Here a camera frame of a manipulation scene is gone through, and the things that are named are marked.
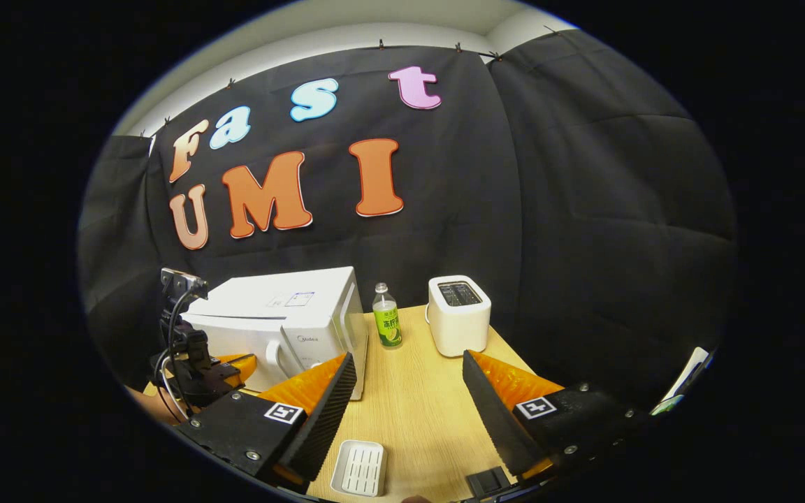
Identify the white toaster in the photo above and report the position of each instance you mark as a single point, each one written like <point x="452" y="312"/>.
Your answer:
<point x="458" y="325"/>

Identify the white rectangular ribbed tray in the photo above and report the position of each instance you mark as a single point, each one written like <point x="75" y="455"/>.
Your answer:
<point x="359" y="468"/>

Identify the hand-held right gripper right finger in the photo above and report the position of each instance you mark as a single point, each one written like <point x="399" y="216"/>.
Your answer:
<point x="493" y="419"/>

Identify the white microwave oven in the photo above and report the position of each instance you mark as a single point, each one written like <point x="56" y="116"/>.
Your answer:
<point x="270" y="307"/>

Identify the green label drink bottle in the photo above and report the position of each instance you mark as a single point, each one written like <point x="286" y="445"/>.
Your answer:
<point x="387" y="325"/>

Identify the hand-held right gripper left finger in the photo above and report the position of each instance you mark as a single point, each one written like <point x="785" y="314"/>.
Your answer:
<point x="322" y="419"/>

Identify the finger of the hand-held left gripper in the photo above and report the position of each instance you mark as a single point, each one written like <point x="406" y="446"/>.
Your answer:
<point x="240" y="367"/>

